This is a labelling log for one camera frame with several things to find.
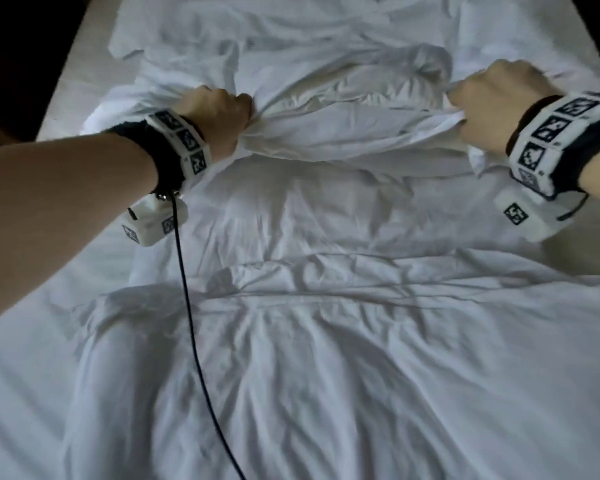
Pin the person's left fingers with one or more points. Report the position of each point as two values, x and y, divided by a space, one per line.
244 117

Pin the person's left hand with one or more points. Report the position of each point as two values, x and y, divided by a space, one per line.
215 119

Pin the black marker wrist band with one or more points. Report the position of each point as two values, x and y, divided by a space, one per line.
180 139
550 139

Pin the person's left forearm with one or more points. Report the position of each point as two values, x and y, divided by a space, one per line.
55 214

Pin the white bed mattress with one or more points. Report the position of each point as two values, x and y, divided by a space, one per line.
15 404

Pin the white bed sheet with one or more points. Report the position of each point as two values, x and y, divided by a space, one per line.
330 304

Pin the person's right hand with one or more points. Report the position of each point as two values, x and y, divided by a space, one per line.
505 102

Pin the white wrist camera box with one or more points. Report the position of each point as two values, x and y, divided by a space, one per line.
532 214
152 222

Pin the person's right fingers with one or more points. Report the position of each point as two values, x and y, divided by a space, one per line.
467 107

